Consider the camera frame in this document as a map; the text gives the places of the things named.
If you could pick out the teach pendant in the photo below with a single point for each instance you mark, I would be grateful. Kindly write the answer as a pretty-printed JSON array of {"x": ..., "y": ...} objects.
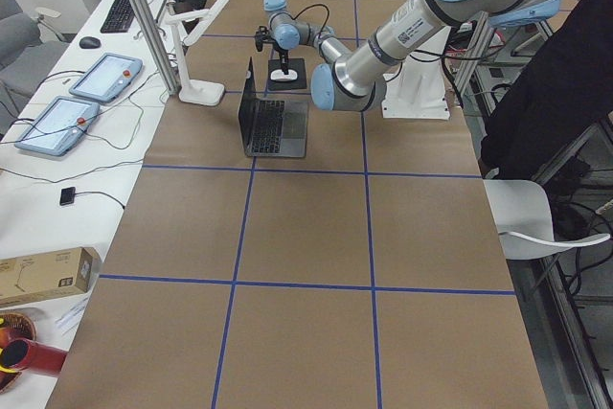
[
  {"x": 107, "y": 78},
  {"x": 59, "y": 127}
]

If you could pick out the white chair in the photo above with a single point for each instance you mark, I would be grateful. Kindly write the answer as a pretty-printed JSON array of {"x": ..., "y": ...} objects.
[{"x": 523, "y": 219}]

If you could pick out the black desk mouse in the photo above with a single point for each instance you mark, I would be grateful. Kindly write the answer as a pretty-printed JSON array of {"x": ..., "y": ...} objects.
[{"x": 90, "y": 43}]

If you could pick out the cardboard box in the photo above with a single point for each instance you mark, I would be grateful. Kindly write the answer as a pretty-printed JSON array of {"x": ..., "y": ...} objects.
[{"x": 46, "y": 276}]

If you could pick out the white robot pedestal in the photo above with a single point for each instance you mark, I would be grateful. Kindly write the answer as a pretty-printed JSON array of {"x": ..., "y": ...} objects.
[{"x": 417, "y": 90}]

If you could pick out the black mouse pad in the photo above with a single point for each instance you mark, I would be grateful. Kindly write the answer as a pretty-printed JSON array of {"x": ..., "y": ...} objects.
[{"x": 297, "y": 64}]

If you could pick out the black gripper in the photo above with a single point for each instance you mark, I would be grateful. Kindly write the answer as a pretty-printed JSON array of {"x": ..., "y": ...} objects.
[{"x": 281, "y": 53}]

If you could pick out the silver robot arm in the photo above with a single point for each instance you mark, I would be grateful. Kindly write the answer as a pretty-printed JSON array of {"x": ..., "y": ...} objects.
[{"x": 354, "y": 80}]

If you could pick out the aluminium frame post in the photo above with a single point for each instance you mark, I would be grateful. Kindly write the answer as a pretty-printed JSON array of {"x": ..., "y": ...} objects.
[{"x": 155, "y": 44}]

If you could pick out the lower teach pendant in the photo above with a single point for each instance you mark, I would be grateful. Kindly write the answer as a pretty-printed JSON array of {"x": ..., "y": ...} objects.
[{"x": 59, "y": 127}]

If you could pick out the black keyboard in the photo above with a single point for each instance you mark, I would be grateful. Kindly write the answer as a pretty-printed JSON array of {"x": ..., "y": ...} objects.
[{"x": 119, "y": 18}]

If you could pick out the upper teach pendant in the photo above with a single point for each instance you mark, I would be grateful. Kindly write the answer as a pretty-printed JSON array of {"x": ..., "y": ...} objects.
[{"x": 107, "y": 78}]

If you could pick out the red cylinder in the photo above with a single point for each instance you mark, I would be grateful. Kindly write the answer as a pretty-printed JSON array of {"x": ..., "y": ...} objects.
[{"x": 25, "y": 355}]

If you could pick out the small black device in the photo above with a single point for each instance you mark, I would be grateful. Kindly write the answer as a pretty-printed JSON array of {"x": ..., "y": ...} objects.
[{"x": 67, "y": 196}]

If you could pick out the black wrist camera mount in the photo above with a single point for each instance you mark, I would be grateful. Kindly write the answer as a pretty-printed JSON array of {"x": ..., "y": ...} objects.
[{"x": 262, "y": 37}]

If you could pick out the grey laptop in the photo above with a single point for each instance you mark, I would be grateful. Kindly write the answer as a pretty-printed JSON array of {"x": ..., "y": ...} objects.
[{"x": 271, "y": 128}]

